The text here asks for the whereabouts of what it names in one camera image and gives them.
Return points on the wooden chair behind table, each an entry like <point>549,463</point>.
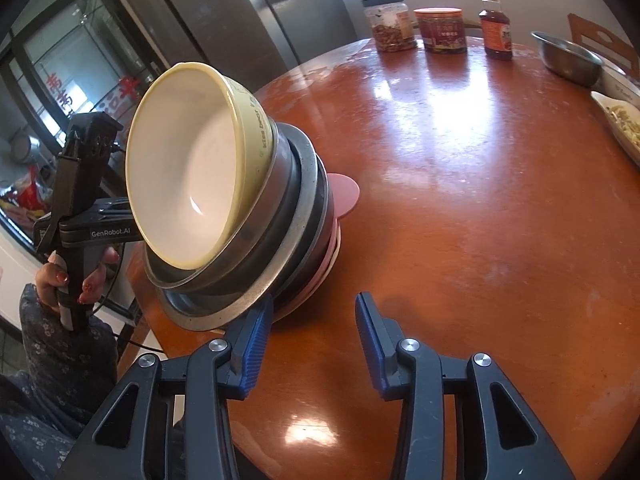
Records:
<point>592,36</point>

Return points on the white dish with food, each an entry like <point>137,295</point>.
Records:
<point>623,119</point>

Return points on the white ceramic bowl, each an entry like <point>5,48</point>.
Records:
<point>617,85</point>

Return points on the brown sauce bottle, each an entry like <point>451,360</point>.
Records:
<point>496,29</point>

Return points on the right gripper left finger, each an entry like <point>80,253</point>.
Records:
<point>169,419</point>

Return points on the clear jar with snacks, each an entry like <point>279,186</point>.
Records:
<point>390,24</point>

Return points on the patterned blue sleeve forearm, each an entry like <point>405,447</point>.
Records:
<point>46,406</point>

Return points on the grey refrigerator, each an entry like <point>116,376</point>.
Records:
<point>251,41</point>

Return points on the cream ceramic bowl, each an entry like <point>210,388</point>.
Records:
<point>198,152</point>

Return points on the large steel bowl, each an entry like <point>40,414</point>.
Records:
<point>568,60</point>

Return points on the pink plastic plate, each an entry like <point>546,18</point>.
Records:
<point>345,195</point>

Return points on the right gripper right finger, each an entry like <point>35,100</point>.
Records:
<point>498,435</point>

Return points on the round metal pan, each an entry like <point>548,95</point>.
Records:
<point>305,239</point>

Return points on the person's left hand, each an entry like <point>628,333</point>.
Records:
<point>52,276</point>

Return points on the red lidded jar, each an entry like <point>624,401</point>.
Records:
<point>442,29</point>

